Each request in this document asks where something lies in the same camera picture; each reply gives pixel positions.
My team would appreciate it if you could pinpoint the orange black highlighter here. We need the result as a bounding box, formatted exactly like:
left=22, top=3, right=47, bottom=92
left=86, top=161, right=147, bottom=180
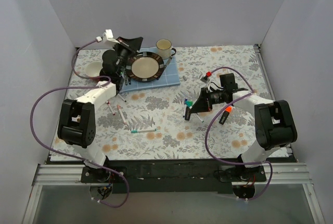
left=219, top=106, right=233, bottom=125

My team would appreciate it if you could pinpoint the teal capped white pen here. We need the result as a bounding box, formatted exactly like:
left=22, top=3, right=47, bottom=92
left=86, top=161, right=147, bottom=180
left=131, top=128, right=157, bottom=133

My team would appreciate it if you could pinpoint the red white pen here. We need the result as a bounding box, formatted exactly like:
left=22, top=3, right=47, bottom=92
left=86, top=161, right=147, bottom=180
left=106, top=101, right=116, bottom=115

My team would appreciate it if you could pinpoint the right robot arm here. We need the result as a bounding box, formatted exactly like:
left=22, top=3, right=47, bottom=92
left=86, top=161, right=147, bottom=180
left=185, top=73, right=298, bottom=181

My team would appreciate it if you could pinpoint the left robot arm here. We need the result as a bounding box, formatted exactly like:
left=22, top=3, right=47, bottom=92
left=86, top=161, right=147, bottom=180
left=57, top=37, right=143, bottom=182

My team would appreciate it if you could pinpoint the blue capped white pen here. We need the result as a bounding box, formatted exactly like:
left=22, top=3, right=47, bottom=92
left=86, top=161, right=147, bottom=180
left=183, top=98, right=188, bottom=118

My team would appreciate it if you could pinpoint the pink tipped pen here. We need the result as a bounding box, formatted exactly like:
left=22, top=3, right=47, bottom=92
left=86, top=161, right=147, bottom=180
left=117, top=105, right=127, bottom=125

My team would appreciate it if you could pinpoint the floral tablecloth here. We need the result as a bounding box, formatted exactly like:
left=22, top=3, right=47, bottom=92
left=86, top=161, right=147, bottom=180
left=49, top=45, right=290, bottom=161

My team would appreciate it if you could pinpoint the green capped black highlighter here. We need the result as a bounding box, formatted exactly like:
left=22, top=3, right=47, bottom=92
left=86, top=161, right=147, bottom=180
left=184, top=101, right=193, bottom=121

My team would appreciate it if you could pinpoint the metal spoon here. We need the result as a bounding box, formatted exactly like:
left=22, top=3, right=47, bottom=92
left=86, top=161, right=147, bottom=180
left=122, top=70, right=131, bottom=85

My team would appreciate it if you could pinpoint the dark rimmed plate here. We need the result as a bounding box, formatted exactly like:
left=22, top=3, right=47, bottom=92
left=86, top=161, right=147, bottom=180
left=125, top=52, right=165, bottom=82

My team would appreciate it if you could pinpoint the cream enamel mug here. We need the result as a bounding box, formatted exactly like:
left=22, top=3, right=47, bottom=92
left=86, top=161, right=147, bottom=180
left=156, top=39, right=176, bottom=60

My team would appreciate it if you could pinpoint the red bowl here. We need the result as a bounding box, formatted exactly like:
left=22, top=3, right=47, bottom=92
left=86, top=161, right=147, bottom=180
left=85, top=61, right=103, bottom=78

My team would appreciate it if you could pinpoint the metal knife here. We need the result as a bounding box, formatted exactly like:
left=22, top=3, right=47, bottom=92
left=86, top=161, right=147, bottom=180
left=165, top=56, right=173, bottom=66

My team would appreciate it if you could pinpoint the blue checkered cloth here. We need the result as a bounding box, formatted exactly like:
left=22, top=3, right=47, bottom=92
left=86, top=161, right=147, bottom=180
left=120, top=55, right=181, bottom=93

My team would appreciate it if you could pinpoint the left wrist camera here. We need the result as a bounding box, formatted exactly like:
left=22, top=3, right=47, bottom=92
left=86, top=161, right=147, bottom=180
left=95, top=29, right=118, bottom=47

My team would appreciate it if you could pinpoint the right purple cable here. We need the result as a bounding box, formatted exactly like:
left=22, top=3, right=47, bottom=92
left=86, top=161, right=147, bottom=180
left=205, top=67, right=274, bottom=202

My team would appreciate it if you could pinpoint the purple cable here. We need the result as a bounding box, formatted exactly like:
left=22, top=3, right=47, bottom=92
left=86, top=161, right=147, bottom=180
left=30, top=39, right=130, bottom=208
left=205, top=67, right=274, bottom=202

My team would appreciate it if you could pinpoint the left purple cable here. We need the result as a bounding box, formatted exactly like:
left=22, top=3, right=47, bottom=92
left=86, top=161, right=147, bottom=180
left=30, top=39, right=130, bottom=208

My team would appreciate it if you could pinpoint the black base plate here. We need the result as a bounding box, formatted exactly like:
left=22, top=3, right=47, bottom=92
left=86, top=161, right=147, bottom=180
left=81, top=159, right=268, bottom=194

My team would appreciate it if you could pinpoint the aluminium frame rail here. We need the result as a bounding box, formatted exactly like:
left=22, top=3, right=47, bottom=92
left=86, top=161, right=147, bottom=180
left=23, top=163, right=325, bottom=223

